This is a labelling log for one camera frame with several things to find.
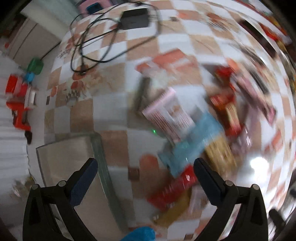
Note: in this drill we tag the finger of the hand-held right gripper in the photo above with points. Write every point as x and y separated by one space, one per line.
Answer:
276 219

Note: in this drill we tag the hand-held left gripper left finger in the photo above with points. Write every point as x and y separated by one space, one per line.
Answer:
84 180

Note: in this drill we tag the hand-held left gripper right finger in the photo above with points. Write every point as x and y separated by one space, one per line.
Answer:
208 183

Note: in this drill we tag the clear plastic storage bin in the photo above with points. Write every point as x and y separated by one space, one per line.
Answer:
67 160

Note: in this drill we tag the clear yellow cake packet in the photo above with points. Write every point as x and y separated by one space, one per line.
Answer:
219 153

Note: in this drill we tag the mustard yellow snack packet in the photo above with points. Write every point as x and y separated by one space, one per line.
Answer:
173 213

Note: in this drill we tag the long red snack packet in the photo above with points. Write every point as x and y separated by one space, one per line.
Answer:
173 190

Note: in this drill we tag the light blue snack packet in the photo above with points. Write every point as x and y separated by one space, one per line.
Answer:
192 143

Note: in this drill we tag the red and yellow snack packet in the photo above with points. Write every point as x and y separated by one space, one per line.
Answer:
233 119

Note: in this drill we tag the blue cloth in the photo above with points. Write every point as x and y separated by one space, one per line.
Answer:
138 235

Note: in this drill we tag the pink striped snack packet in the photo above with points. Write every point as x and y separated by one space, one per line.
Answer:
166 113

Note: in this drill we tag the red triangular snack packet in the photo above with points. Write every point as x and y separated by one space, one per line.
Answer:
222 100

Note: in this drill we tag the pink and dark snack packet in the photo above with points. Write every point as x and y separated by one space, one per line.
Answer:
254 97

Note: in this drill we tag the blue plastic toy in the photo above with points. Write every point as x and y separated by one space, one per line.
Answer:
29 77

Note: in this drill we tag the green plastic toy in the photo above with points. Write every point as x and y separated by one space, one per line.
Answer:
34 66

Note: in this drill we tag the white cabinet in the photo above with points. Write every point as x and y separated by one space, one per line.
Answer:
37 39

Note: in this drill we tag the checked printed tablecloth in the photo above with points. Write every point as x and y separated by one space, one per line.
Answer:
138 39

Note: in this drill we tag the black power adapter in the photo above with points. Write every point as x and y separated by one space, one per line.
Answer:
134 18

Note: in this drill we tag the pink box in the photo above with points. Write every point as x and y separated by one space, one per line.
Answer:
104 3

